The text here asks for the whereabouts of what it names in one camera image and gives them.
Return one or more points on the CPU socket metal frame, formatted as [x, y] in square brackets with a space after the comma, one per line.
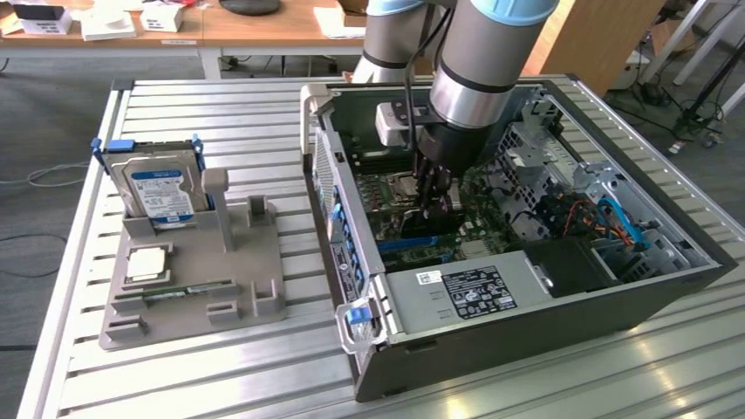
[396, 192]

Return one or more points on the blue case latch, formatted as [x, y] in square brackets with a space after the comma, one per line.
[356, 316]

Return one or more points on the white box black lid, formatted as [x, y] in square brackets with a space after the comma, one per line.
[47, 25]

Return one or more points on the hard disk blue caddy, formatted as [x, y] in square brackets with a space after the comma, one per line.
[160, 192]

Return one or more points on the grey printed parts rack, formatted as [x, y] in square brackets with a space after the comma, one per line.
[192, 257]

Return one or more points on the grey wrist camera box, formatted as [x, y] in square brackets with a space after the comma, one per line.
[392, 126]

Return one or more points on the white printed box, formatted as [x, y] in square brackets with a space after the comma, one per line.
[163, 19]

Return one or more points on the wooden desk white frame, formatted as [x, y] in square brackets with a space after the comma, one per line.
[262, 26]
[151, 37]

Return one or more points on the blue card retainer strip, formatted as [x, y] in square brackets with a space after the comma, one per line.
[343, 235]

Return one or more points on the wooden cabinet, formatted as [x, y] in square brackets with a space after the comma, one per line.
[600, 39]

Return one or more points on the white table frame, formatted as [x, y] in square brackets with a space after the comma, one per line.
[707, 46]

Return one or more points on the white floor appliance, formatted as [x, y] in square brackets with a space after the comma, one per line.
[632, 74]

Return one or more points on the green motherboard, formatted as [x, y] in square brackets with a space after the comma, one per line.
[483, 227]

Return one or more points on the blue expansion slot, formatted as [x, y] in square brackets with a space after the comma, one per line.
[402, 245]

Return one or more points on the white paper stack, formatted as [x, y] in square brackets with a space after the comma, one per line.
[338, 26]

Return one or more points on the black graphics card metal bracket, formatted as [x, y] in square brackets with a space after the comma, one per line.
[426, 227]

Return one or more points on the black wheeled stand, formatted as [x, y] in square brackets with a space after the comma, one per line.
[692, 115]

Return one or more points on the loose silver CPU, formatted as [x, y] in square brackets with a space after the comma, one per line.
[146, 264]

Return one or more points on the large brown cardboard box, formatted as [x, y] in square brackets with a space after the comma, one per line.
[670, 37]

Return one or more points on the loose green RAM stick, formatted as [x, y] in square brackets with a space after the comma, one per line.
[175, 291]

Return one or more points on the grey power supply black label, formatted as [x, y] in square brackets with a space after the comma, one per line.
[419, 305]

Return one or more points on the black open PC case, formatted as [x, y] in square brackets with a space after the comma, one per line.
[524, 331]

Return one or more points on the white stacked box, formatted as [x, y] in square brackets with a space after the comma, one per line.
[107, 30]

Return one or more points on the dark round object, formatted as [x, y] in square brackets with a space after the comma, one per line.
[251, 6]

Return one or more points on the metal disk bay cage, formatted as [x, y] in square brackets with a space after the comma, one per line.
[670, 253]

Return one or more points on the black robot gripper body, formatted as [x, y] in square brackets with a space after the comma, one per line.
[456, 146]

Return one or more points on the installed CPU silver lid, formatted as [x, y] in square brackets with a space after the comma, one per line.
[407, 187]

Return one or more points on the silver chipset heatsink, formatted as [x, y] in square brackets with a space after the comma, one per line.
[476, 249]

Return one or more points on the small brown cardboard box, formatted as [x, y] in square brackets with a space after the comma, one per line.
[352, 6]

